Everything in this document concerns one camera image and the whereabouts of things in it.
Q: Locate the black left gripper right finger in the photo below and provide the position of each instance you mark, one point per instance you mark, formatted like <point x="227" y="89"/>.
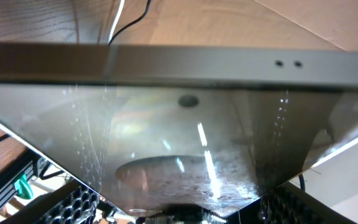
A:
<point x="287" y="204"/>

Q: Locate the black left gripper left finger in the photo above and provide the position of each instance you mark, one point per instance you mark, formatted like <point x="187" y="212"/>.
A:
<point x="71" y="203"/>

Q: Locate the Galaxy smartphone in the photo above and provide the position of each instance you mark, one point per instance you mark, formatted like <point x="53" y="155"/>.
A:
<point x="152" y="126"/>

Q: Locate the brown cardboard panel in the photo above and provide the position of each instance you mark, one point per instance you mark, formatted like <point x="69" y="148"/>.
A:
<point x="287" y="24"/>

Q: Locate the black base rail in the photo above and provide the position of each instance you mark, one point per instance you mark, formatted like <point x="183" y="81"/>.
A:
<point x="14" y="180"/>

